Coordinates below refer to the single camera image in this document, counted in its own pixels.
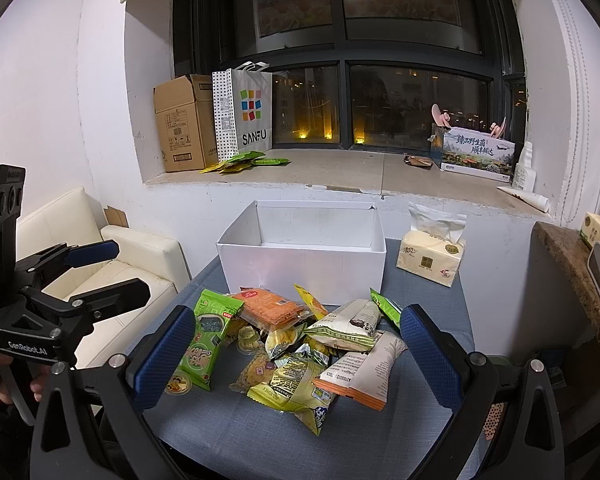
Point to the white green snack bag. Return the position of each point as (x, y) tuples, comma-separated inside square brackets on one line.
[(345, 327)]

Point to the person's left hand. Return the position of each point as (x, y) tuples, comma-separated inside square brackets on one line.
[(38, 391)]

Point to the yellow jelly cup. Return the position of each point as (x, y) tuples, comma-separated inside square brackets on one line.
[(179, 385), (246, 339)]

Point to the blue-grey tablecloth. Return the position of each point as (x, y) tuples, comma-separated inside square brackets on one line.
[(240, 435)]

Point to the clear yellow snack packet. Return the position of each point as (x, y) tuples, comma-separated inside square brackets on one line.
[(252, 372)]

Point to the brown cardboard piece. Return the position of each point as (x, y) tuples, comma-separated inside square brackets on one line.
[(116, 216)]

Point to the small green snack packet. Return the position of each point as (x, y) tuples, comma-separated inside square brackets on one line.
[(385, 307)]

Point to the white orange snack bag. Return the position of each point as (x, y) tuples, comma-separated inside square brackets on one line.
[(365, 370)]

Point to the small yellow-green snack packet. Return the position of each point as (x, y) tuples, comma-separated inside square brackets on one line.
[(317, 351)]

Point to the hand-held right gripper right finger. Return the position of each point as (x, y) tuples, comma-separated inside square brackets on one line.
[(430, 355)]

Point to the dark framed window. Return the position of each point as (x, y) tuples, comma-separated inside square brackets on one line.
[(344, 57)]

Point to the large yellow-green snack packet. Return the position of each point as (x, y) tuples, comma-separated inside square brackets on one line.
[(295, 385)]

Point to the white plastic bottle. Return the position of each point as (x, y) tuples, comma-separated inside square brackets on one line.
[(525, 170)]

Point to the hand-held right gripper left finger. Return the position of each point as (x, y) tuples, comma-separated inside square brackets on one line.
[(162, 355)]

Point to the brown stone counter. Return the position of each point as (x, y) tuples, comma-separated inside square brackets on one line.
[(570, 265)]

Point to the printed landscape gift box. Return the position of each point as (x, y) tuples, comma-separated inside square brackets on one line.
[(475, 155)]

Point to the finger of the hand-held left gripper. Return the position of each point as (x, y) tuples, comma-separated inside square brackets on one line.
[(92, 252), (115, 295)]

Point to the brown flat packet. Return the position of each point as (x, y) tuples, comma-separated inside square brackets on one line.
[(419, 160)]

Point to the green seaweed snack packet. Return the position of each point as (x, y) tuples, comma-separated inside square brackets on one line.
[(205, 345)]

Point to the small yellow tissue pack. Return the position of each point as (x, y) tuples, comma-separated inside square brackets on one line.
[(597, 230)]

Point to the white dotted shopping bag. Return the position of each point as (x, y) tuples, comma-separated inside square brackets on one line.
[(250, 110)]

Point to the cream leather sofa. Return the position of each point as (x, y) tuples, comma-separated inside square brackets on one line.
[(130, 260)]

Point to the clear bag with bread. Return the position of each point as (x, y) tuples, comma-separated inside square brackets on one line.
[(430, 260)]

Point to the pink plastic item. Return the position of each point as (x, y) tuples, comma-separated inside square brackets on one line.
[(498, 129), (440, 115)]

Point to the orange snack packet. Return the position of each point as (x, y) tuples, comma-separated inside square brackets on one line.
[(270, 310)]

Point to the pile of green packets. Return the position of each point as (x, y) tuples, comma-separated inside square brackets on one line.
[(240, 162)]

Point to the white cardboard box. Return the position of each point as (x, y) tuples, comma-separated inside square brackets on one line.
[(300, 270)]

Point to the white tube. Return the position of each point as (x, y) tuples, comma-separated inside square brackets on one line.
[(525, 199)]

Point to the brown cardboard box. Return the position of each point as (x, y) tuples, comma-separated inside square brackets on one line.
[(180, 125)]

